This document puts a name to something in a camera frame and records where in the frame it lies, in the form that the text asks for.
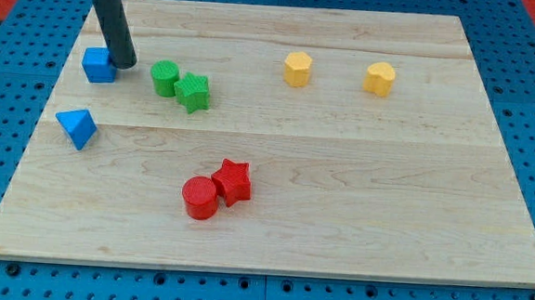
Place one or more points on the blue cube block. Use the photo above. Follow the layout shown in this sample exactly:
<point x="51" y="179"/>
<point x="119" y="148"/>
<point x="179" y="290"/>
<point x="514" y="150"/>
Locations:
<point x="98" y="66"/>

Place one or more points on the red cylinder block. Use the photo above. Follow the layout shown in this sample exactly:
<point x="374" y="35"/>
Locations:
<point x="200" y="197"/>

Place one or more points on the blue triangle block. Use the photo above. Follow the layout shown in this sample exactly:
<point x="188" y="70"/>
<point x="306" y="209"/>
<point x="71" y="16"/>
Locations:
<point x="78" y="125"/>

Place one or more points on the green cylinder block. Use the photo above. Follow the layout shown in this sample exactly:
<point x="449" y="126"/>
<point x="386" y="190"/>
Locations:
<point x="164" y="75"/>

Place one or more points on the light wooden board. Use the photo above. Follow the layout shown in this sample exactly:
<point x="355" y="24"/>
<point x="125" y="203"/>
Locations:
<point x="413" y="187"/>

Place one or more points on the yellow heart block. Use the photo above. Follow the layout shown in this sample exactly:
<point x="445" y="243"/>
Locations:
<point x="379" y="79"/>

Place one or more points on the yellow hexagon block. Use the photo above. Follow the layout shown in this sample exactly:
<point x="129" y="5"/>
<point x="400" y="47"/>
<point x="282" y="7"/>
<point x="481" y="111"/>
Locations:
<point x="297" y="69"/>

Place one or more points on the green star block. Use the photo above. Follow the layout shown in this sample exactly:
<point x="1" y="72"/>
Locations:
<point x="193" y="92"/>

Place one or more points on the red star block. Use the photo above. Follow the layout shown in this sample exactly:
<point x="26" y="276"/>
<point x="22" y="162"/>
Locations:
<point x="232" y="182"/>

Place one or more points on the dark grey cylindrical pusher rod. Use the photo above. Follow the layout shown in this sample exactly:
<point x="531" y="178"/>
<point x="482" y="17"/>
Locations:
<point x="116" y="32"/>

